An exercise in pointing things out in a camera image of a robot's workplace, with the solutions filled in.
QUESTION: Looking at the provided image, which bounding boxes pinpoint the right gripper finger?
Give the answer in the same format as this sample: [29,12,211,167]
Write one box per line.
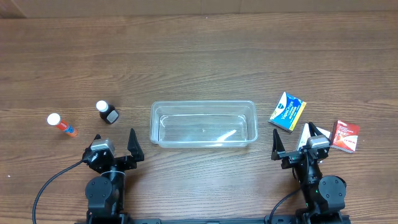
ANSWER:
[272,129,285,153]
[308,122,323,137]

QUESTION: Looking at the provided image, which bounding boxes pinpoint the white blue Hansaplast box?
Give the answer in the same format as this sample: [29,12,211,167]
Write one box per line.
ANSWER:
[297,123,331,151]

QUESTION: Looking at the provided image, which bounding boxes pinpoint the dark bottle white cap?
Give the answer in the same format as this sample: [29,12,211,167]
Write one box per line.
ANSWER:
[96,100,119,124]

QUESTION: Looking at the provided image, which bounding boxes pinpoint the red orange small box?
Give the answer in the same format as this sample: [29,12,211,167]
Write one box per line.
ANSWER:
[330,119,360,153]

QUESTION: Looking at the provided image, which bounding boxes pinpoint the blue yellow VapoDrops box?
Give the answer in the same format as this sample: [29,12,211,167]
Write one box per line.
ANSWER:
[269,92,307,133]

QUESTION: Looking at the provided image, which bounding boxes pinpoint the orange tube white cap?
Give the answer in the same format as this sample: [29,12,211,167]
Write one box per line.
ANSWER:
[47,113,78,137]

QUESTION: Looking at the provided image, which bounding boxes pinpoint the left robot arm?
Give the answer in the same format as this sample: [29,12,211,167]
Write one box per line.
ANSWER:
[82,129,144,224]

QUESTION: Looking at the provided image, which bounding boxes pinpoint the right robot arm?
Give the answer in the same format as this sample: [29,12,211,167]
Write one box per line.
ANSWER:
[264,122,351,224]

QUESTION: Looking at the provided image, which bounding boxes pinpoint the clear plastic container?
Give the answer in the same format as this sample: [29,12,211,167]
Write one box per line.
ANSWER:
[150,100,258,148]

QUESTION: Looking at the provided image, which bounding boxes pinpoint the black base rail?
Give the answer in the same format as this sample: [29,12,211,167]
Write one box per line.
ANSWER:
[76,215,351,224]

